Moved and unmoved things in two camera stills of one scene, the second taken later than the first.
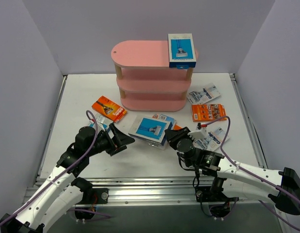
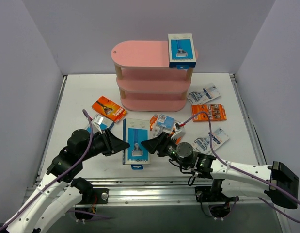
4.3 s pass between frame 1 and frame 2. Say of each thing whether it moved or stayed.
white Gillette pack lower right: stayed
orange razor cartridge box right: stayed
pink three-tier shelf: stayed
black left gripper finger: moved
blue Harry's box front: moved
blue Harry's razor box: stayed
